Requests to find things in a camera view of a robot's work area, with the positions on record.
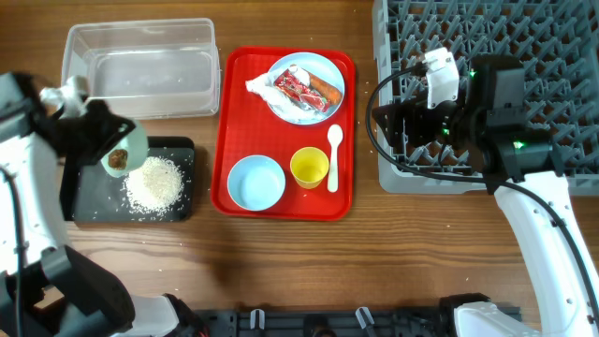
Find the black waste tray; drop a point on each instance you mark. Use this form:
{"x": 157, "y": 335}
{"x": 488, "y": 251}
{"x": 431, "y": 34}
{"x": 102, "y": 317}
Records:
{"x": 90, "y": 194}

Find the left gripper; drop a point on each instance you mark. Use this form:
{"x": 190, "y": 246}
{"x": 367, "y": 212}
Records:
{"x": 117, "y": 127}

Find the white plastic spoon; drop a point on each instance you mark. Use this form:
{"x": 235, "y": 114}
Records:
{"x": 335, "y": 137}

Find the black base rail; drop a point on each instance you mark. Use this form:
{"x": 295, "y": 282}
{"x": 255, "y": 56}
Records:
{"x": 404, "y": 322}

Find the white crumpled napkin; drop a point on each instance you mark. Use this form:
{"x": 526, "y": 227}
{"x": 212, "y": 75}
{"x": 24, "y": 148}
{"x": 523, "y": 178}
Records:
{"x": 282, "y": 105}

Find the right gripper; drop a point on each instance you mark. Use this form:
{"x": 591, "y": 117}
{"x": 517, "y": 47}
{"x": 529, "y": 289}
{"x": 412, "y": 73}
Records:
{"x": 413, "y": 112}

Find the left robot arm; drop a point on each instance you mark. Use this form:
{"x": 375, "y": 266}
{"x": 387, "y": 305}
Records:
{"x": 47, "y": 287}

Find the red snack wrapper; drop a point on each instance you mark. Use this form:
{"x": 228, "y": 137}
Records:
{"x": 295, "y": 82}

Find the light blue plate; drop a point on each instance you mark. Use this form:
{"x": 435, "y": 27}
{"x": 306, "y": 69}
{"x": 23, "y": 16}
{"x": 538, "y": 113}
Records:
{"x": 318, "y": 65}

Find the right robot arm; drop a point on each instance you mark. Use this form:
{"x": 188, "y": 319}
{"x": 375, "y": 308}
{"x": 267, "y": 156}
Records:
{"x": 520, "y": 166}

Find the red plastic tray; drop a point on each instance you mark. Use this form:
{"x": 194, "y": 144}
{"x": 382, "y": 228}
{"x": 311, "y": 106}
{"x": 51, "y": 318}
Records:
{"x": 248, "y": 126}

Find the orange carrot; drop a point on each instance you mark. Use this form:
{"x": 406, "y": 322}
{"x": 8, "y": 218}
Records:
{"x": 328, "y": 91}

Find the light blue bowl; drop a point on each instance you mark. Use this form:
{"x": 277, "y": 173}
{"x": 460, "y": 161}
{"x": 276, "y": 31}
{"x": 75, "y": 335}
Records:
{"x": 256, "y": 183}

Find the grey dishwasher rack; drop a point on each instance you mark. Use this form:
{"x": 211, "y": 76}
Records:
{"x": 556, "y": 41}

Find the mint green bowl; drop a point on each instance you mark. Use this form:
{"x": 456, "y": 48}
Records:
{"x": 137, "y": 145}

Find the clear plastic bin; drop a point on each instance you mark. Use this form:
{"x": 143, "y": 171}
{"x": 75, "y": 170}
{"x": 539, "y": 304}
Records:
{"x": 146, "y": 70}

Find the white rice pile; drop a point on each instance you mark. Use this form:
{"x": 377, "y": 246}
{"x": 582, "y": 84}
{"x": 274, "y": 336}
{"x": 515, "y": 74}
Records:
{"x": 154, "y": 187}

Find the brown food scrap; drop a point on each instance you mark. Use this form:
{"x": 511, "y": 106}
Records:
{"x": 118, "y": 159}

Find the yellow plastic cup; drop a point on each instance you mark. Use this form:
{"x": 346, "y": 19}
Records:
{"x": 309, "y": 166}

